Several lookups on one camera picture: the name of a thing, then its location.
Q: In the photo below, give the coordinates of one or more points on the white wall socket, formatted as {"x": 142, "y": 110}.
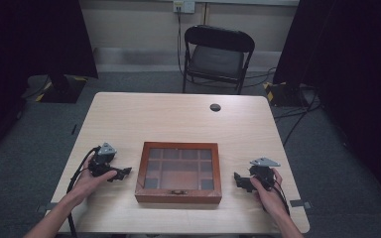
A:
{"x": 184, "y": 6}

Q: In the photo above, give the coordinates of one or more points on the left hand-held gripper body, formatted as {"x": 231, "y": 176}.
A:
{"x": 101, "y": 159}

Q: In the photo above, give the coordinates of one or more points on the grey table bracket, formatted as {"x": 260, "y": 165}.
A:
{"x": 300, "y": 203}
{"x": 43, "y": 208}

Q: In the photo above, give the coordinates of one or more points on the person's right hand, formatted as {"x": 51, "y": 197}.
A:
{"x": 270, "y": 196}

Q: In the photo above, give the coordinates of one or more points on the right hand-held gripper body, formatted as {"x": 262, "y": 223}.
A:
{"x": 263, "y": 170}

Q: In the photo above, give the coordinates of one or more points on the person's left hand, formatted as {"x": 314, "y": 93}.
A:
{"x": 89, "y": 180}

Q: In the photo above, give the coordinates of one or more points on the black folding chair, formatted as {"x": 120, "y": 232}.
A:
{"x": 217, "y": 58}

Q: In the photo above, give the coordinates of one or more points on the black stand base yellow tape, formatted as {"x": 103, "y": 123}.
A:
{"x": 282, "y": 93}
{"x": 63, "y": 88}

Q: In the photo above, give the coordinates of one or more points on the wooden box with glass lid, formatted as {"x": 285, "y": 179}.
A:
{"x": 179, "y": 172}

